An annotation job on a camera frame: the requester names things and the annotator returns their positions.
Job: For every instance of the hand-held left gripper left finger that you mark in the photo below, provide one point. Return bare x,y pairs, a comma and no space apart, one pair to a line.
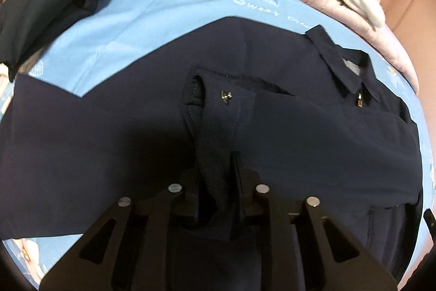
190,200

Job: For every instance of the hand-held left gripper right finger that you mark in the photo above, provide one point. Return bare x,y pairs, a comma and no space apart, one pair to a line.
243,190

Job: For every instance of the navy collared jacket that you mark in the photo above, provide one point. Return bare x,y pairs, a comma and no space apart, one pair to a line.
306,141

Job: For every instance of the blue floral bed sheet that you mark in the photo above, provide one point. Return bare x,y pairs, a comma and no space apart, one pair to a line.
136,21

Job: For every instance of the dark folded garment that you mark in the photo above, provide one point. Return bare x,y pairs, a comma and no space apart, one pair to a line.
41,11

